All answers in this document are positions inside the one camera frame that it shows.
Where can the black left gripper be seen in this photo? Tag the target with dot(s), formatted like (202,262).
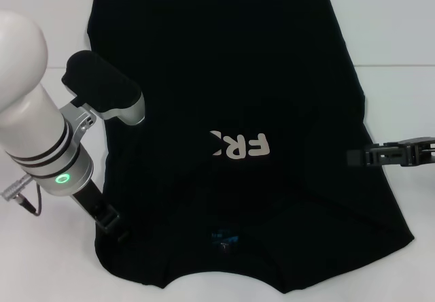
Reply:
(93,205)

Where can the black and silver left wrist camera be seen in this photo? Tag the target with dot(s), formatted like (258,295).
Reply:
(98,84)

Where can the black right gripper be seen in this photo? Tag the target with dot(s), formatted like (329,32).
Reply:
(419,152)

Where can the black shirt with FREE print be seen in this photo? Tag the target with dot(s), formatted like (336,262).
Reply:
(238,77)

